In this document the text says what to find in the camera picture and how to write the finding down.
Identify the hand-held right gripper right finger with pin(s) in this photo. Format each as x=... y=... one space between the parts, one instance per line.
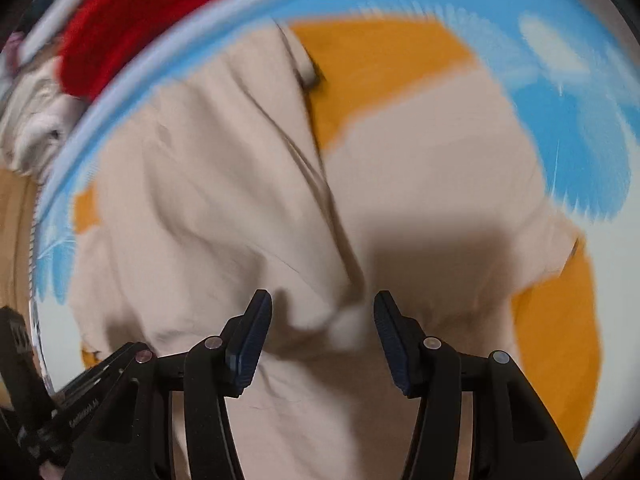
x=395 y=347

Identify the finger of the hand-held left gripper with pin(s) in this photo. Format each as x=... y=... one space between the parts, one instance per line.
x=107 y=372

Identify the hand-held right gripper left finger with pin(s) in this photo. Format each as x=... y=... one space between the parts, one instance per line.
x=250 y=347

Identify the beige and mustard hooded coat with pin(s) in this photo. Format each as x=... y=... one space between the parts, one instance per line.
x=225 y=185

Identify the wooden headboard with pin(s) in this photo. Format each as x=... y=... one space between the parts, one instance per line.
x=12 y=235

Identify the cream fluffy folded blanket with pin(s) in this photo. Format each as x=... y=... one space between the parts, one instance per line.
x=30 y=125

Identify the red folded blanket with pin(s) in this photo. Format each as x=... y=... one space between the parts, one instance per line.
x=125 y=25

